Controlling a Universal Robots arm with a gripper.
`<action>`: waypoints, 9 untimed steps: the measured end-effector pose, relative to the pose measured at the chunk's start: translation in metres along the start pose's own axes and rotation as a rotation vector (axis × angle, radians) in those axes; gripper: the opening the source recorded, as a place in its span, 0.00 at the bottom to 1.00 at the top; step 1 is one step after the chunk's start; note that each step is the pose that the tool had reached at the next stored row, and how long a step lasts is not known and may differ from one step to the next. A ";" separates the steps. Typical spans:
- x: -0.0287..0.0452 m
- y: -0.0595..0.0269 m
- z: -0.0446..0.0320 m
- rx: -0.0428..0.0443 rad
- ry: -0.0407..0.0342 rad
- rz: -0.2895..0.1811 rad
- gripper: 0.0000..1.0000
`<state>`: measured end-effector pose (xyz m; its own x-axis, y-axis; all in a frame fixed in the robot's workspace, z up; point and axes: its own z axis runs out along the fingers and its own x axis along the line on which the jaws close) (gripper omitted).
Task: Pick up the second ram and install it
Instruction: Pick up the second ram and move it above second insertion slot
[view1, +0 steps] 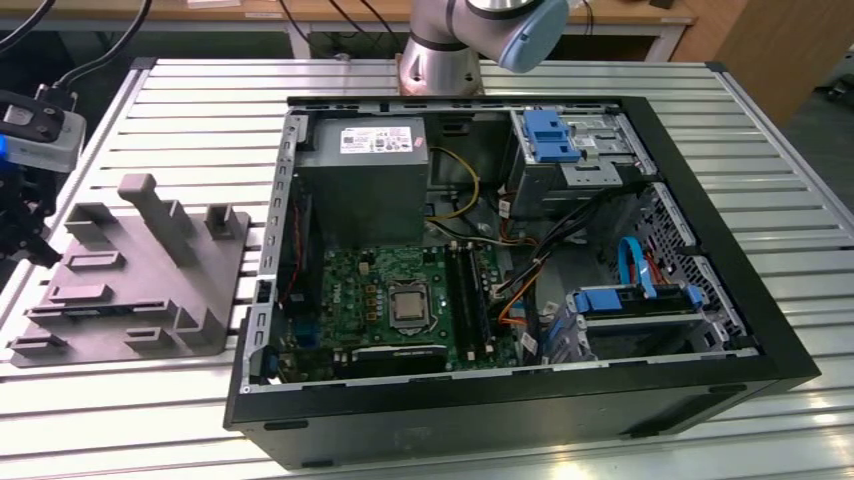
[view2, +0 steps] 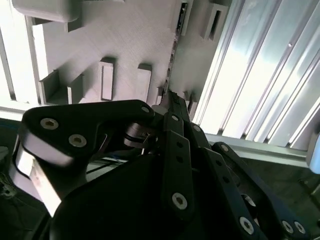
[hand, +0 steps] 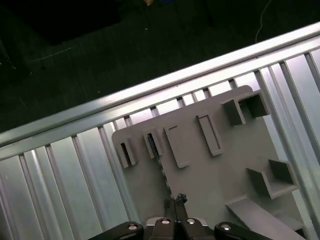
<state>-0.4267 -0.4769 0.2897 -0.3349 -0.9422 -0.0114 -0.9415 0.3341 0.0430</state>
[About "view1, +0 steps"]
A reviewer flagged metal disk bay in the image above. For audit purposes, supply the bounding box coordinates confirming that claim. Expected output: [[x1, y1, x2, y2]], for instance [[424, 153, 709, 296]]
[[564, 292, 746, 362]]

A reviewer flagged wooden cabinet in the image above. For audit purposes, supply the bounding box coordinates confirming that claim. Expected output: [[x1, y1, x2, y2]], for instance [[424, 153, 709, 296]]
[[711, 0, 854, 130]]

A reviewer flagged red black twisted wire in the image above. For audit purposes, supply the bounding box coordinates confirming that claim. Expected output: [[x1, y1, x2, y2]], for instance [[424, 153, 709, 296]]
[[282, 196, 304, 306]]

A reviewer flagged blue data cable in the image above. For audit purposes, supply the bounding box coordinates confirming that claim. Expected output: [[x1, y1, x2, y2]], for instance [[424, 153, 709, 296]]
[[618, 235, 662, 301]]

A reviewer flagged silver CPU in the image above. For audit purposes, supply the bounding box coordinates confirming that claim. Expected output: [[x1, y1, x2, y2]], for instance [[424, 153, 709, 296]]
[[390, 291, 428, 324]]

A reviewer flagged blue plastic bay latch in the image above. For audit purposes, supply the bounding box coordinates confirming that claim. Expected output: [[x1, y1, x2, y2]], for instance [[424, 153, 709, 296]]
[[523, 108, 580, 164]]

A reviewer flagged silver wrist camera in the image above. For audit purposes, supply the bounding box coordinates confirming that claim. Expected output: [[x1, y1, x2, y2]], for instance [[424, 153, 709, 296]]
[[0, 89, 89, 174]]

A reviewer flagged dark RAM stick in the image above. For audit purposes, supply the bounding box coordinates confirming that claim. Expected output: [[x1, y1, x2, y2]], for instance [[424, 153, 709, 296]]
[[466, 242, 496, 359]]

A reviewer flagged yellow power wire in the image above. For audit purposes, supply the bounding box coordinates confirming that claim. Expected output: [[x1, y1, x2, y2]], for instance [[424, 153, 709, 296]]
[[426, 147, 483, 222]]

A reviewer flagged hard disk in blue carrier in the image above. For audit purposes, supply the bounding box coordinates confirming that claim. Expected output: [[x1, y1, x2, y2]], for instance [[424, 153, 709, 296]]
[[566, 282, 706, 319]]

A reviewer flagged black PC case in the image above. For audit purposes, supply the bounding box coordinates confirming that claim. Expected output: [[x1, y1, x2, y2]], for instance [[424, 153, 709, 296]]
[[222, 94, 823, 471]]

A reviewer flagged black cable bundle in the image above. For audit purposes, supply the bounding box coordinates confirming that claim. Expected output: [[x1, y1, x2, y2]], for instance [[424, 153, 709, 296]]
[[496, 182, 653, 301]]

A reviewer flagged metal drive cage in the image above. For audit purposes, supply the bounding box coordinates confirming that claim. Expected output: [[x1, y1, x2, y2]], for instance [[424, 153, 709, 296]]
[[510, 107, 659, 216]]

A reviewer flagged black graphics card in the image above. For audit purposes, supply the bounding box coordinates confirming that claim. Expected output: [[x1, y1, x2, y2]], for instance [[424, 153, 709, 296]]
[[332, 343, 450, 381]]

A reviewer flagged green motherboard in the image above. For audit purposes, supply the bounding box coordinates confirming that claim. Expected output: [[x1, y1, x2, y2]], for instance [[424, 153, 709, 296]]
[[276, 242, 528, 384]]

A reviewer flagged CPU socket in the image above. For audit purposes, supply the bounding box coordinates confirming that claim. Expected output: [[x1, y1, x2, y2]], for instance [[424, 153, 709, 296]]
[[383, 281, 440, 337]]

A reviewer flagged grey parts rack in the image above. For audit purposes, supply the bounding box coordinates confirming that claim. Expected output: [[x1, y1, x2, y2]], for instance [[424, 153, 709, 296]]
[[7, 173, 254, 370]]

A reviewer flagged orange wire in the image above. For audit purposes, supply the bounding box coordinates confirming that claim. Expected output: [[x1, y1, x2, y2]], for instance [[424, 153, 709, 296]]
[[498, 291, 535, 329]]

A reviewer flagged grey power supply unit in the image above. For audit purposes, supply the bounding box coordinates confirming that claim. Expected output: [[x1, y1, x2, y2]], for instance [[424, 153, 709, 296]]
[[296, 115, 432, 249]]

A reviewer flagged wooden desk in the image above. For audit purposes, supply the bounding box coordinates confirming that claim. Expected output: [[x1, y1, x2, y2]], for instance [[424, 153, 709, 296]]
[[0, 0, 699, 62]]

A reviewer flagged black camera cable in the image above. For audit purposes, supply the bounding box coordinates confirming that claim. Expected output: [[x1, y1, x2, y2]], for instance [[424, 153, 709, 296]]
[[52, 0, 153, 95], [0, 0, 60, 55]]

